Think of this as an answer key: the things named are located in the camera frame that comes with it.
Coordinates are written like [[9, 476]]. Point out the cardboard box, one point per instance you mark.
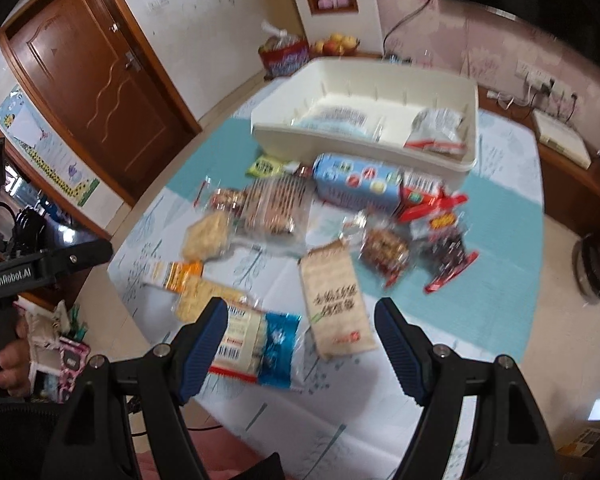
[[592, 442]]

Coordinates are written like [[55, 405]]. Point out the brown paper snack packet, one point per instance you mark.
[[335, 300]]

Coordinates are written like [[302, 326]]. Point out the pink patterned pouch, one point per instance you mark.
[[72, 362]]

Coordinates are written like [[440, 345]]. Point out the red date snack packet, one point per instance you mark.
[[445, 255]]

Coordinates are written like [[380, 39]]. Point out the pink cloth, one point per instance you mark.
[[180, 457]]

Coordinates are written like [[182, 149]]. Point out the white wall socket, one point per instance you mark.
[[530, 71]]

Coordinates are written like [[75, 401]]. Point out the white router box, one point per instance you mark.
[[560, 137]]

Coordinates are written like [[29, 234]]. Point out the blue white snack packet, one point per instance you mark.
[[260, 340]]

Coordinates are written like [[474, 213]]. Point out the bowl of fruit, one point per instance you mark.
[[335, 46]]

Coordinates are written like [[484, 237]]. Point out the wooden television cabinet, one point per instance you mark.
[[575, 195]]

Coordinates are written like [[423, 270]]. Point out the clear nut brittle packet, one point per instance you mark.
[[385, 252]]

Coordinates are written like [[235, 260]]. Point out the white plastic storage bin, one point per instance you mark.
[[355, 80]]

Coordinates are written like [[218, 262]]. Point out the brown wooden door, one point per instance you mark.
[[95, 70]]

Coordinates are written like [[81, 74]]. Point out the black tea maker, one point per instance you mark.
[[597, 265]]

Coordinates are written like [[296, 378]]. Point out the small brown snack packet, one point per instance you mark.
[[301, 170]]

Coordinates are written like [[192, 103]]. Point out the wall poster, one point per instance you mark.
[[45, 152]]

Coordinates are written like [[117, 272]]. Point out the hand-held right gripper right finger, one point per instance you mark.
[[400, 355]]

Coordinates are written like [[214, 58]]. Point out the green pastry packet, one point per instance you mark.
[[265, 166]]

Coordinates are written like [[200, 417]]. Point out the red tin with bag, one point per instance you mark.
[[282, 60]]

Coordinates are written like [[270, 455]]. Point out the light blue snack packet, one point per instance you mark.
[[337, 120]]

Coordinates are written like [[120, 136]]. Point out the clear wafer packet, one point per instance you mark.
[[275, 205]]

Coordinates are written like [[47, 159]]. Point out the white wall switch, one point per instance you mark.
[[158, 4]]

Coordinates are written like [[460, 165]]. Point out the orange label cracker packet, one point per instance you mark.
[[200, 295]]

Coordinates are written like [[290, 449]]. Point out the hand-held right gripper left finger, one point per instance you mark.
[[205, 350]]

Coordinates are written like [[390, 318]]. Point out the rice cracker packet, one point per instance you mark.
[[207, 235]]

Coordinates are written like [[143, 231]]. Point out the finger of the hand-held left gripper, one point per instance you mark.
[[80, 258]]

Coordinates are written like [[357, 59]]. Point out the black mesh fabric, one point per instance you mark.
[[20, 440]]

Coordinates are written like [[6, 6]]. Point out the person's left hand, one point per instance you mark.
[[12, 365]]

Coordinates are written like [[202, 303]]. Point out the white red snack packet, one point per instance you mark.
[[437, 127]]

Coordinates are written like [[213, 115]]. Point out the small nut bar packet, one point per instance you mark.
[[225, 199]]

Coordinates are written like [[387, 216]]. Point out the blue biscuit packet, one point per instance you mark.
[[352, 182]]

